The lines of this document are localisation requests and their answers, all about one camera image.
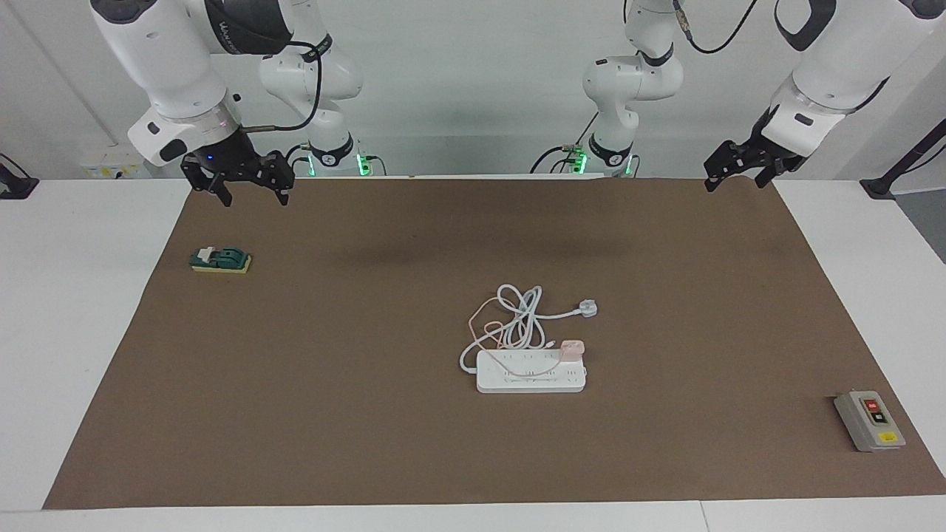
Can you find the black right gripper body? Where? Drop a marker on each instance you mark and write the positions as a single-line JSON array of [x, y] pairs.
[[240, 165]]

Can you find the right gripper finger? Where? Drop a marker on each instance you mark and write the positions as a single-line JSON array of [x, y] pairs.
[[223, 193], [285, 195]]

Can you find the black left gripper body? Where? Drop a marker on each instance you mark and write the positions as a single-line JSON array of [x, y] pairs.
[[746, 151]]

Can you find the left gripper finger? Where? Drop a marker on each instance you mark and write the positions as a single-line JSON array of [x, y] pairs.
[[715, 179], [766, 175]]

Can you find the pink charger block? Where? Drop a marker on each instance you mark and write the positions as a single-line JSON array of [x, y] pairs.
[[573, 351]]

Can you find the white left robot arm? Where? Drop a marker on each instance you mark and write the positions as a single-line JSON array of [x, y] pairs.
[[842, 66]]

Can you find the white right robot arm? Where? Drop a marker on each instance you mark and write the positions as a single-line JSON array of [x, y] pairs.
[[170, 59]]

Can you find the white power strip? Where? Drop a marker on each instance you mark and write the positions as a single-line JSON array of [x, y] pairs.
[[517, 380]]

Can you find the black table clamp stand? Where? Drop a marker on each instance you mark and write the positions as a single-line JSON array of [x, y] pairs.
[[879, 186], [15, 188]]

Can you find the brown table mat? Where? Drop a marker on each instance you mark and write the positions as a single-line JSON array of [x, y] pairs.
[[369, 428]]

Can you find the green knife switch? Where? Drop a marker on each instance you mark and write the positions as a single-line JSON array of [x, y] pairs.
[[222, 260]]

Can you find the white wall outlet yellow labels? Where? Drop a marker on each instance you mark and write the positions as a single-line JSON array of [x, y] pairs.
[[111, 171]]

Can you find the grey on-off switch box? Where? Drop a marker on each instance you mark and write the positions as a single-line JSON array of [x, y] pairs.
[[872, 425]]

